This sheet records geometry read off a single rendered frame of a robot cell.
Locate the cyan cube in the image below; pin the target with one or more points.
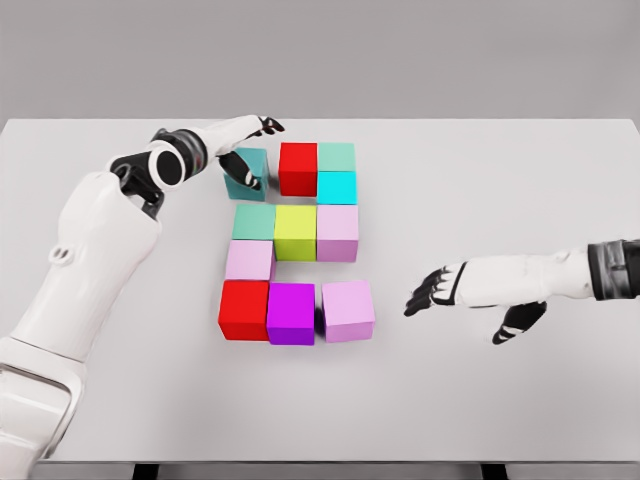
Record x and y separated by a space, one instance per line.
337 187

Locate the dark teal cube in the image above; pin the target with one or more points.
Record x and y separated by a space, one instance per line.
254 159

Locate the mint green cube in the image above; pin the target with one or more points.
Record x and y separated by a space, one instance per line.
337 156
254 221

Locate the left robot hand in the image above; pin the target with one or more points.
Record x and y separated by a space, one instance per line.
235 131

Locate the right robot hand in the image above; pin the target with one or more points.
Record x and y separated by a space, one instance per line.
480 285

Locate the yellow-green cube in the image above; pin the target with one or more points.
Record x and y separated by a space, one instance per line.
295 231

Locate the magenta cube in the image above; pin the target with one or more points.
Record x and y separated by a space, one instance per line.
291 312

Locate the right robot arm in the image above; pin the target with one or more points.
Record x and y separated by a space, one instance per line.
595 272

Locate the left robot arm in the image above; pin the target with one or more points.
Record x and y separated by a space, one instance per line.
95 235

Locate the red cube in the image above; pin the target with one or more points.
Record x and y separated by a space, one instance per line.
298 167
244 310

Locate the light pink cube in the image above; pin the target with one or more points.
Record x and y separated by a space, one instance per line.
348 310
249 260
338 231

